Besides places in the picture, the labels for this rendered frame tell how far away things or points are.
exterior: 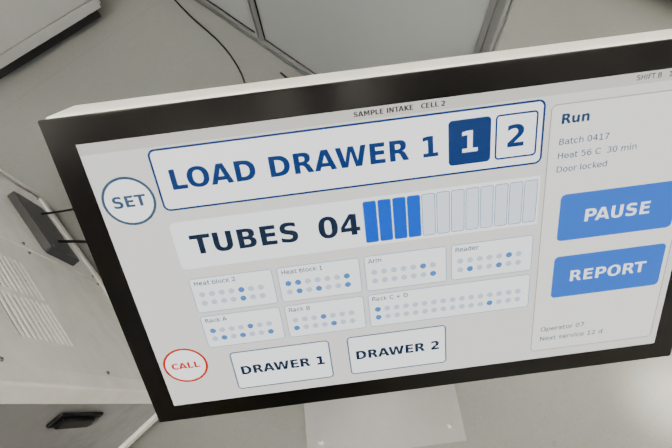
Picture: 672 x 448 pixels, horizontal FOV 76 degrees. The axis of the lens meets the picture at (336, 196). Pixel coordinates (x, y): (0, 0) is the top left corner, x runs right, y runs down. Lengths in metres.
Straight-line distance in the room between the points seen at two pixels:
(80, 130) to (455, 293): 0.33
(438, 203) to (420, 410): 1.10
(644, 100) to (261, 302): 0.34
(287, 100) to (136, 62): 1.94
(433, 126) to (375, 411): 1.15
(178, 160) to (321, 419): 1.15
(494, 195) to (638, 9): 2.17
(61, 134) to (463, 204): 0.31
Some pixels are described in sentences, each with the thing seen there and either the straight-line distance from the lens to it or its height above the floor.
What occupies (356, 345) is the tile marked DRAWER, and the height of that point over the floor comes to 1.01.
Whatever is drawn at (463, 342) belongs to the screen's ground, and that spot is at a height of 1.00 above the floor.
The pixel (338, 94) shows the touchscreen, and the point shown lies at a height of 1.19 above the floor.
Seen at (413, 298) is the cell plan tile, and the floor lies 1.05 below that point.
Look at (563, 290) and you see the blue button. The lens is 0.45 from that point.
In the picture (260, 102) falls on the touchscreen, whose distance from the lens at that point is 0.32.
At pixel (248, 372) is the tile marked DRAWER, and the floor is 1.00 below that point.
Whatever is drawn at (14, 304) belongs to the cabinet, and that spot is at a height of 0.62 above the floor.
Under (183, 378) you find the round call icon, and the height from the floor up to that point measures 1.00.
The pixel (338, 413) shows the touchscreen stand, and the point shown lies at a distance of 1.40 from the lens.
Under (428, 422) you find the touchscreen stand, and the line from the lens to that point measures 1.42.
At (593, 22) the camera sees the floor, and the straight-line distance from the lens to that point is 2.36.
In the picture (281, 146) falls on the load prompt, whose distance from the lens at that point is 0.33.
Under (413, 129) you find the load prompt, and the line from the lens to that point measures 0.33.
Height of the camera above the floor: 1.44
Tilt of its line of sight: 64 degrees down
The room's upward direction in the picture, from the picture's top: 7 degrees counter-clockwise
